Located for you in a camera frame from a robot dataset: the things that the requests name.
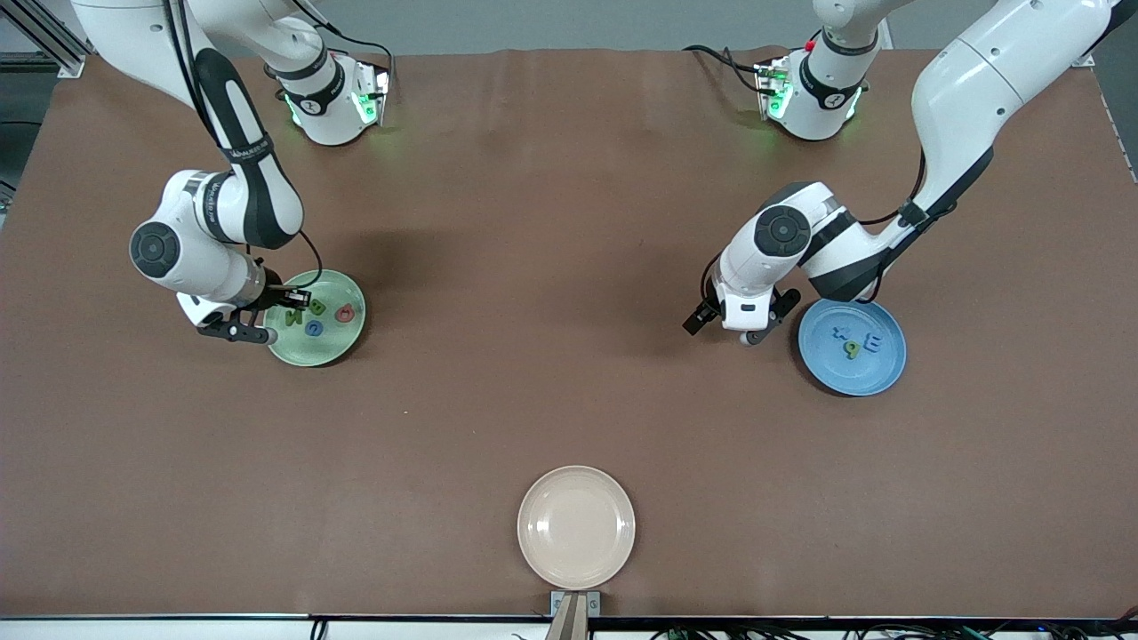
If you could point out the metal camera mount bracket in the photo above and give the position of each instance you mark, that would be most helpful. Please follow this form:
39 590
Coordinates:
560 604

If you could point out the green foam letter N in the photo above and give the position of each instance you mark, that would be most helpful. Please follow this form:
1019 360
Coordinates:
293 316

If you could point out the blue foam letter m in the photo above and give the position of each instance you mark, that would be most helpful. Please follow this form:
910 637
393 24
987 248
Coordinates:
871 341

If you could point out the pink foam letter Q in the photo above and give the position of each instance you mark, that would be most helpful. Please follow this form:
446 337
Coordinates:
338 313

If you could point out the beige plate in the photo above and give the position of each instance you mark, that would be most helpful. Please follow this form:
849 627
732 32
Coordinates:
576 527

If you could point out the right base connector bracket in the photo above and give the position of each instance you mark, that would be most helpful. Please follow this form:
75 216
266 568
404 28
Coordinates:
380 84

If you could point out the brown table mat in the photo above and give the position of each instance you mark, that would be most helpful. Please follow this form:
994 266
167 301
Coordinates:
569 222

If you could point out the left base connector bracket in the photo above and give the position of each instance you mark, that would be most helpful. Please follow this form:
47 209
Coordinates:
766 80

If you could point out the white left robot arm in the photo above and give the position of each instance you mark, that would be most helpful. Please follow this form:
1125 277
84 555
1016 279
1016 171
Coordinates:
978 80

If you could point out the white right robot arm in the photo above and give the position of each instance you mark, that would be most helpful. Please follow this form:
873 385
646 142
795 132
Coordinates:
124 36

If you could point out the light green plate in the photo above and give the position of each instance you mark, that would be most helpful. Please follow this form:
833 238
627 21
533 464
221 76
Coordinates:
333 347

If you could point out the base connector bracket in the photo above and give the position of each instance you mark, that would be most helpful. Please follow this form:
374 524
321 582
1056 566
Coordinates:
380 84
766 80

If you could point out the blue plate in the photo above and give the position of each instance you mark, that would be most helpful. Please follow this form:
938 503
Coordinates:
853 378

